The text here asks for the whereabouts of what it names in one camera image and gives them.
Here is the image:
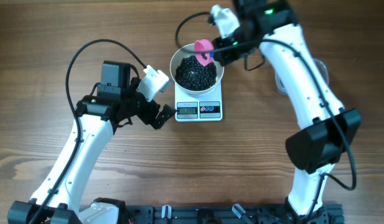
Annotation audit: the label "white bowl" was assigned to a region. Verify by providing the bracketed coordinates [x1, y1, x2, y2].
[170, 44, 224, 96]

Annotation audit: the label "clear plastic bean container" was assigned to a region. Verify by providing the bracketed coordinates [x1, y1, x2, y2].
[274, 58, 329, 96]

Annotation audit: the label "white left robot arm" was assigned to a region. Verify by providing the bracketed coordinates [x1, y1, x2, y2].
[7, 61, 175, 223]

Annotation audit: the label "black beans in bowl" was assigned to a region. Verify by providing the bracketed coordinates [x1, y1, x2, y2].
[175, 55, 217, 91]

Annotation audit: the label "pink scoop with blue handle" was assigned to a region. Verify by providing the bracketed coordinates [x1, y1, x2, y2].
[194, 39, 215, 67]

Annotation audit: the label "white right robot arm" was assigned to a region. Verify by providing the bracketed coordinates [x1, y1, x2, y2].
[210, 1, 361, 222]

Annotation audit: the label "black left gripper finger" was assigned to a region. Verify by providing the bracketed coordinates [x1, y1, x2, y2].
[151, 120, 164, 129]
[156, 105, 177, 124]

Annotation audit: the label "black mounting rail base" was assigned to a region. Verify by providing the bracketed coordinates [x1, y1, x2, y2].
[67, 203, 345, 224]

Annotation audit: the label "white digital kitchen scale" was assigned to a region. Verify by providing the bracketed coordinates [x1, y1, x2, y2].
[175, 82, 223, 122]

